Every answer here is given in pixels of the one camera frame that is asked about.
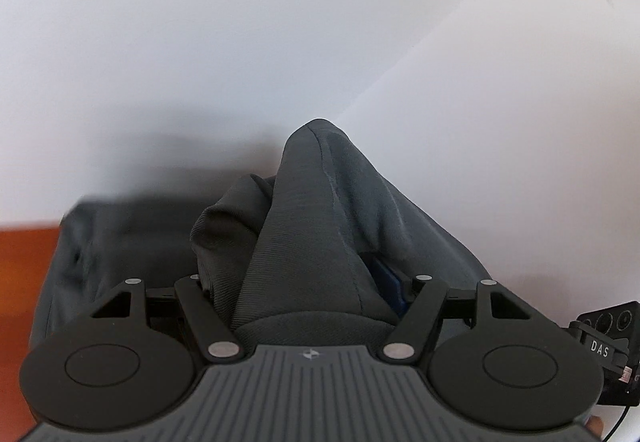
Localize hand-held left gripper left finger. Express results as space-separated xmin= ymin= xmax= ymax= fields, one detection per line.
xmin=89 ymin=273 xmax=245 ymax=364

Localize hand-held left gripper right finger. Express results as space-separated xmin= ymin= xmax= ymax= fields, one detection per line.
xmin=370 ymin=252 xmax=534 ymax=366

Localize dark grey jacket tan lining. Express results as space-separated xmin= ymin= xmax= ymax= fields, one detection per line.
xmin=191 ymin=118 xmax=498 ymax=348

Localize black cable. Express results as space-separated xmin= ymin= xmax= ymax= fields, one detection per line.
xmin=599 ymin=403 xmax=632 ymax=442

